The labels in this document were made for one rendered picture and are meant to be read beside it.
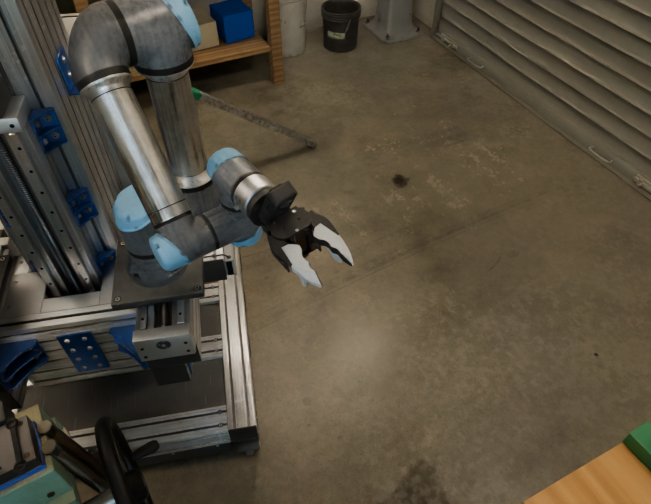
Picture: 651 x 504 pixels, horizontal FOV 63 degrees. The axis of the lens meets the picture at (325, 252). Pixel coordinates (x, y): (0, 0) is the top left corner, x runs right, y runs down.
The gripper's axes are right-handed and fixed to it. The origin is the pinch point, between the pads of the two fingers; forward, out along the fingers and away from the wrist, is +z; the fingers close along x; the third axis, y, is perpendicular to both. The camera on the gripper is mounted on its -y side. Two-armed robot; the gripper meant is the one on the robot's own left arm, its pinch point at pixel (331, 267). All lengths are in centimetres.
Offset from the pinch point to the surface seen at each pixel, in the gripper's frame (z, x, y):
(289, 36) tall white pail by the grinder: -263, -146, 129
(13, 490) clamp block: -12, 58, 20
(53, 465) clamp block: -12, 52, 21
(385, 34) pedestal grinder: -244, -216, 150
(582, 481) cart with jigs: 41, -35, 76
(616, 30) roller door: -83, -231, 91
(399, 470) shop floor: 2, -12, 127
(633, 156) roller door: -45, -217, 142
